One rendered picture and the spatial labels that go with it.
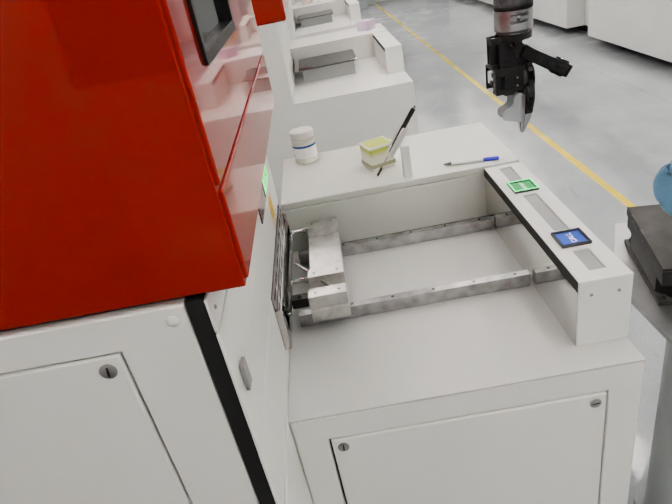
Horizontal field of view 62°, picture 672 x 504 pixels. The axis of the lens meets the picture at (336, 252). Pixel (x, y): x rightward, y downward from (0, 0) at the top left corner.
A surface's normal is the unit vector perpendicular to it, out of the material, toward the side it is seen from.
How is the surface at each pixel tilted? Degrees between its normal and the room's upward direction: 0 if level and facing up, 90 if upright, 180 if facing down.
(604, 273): 0
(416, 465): 90
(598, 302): 90
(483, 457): 90
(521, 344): 0
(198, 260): 90
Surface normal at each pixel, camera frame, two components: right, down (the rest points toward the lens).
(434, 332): -0.18, -0.86
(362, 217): 0.06, 0.48
